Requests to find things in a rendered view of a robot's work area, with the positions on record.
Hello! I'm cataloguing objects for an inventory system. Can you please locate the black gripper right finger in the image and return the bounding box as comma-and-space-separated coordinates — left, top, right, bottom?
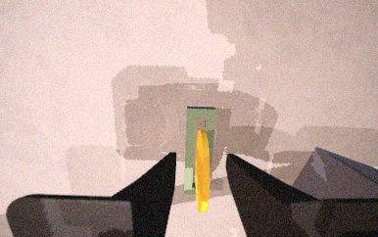
225, 154, 378, 237

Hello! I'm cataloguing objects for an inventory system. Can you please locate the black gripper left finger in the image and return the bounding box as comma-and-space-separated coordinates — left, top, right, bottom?
6, 152, 176, 237

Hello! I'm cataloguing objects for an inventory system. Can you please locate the gold coin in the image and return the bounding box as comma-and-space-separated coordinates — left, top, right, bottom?
196, 130, 210, 213

